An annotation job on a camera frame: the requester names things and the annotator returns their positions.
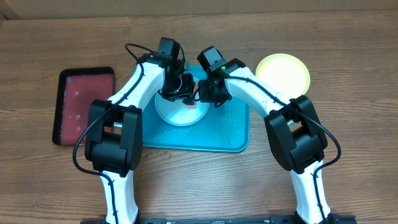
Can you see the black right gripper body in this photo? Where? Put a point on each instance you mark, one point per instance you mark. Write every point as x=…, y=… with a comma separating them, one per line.
x=208, y=94

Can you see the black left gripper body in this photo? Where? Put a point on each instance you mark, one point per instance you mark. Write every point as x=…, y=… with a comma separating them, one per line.
x=178, y=88

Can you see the red black sponge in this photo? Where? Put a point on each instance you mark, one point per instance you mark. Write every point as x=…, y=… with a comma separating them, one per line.
x=189, y=102

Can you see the light blue plate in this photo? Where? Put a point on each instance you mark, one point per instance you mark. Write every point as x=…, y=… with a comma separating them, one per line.
x=179, y=114

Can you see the yellow-green plate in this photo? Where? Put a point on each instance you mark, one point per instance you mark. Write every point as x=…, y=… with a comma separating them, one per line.
x=285, y=73

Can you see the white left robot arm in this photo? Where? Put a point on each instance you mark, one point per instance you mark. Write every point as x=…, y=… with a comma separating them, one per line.
x=114, y=136

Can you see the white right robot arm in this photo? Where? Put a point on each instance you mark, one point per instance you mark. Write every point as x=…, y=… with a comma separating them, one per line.
x=297, y=139

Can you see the blue plastic tray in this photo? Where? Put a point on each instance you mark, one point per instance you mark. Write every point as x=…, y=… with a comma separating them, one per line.
x=223, y=129

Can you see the dark red water tray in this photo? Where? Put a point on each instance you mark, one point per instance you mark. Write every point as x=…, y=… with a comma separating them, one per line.
x=77, y=89

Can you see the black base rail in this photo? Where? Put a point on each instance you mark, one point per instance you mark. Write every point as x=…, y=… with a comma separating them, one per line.
x=274, y=219

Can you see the cardboard back wall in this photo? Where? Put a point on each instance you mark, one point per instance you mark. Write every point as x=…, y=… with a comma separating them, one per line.
x=60, y=9

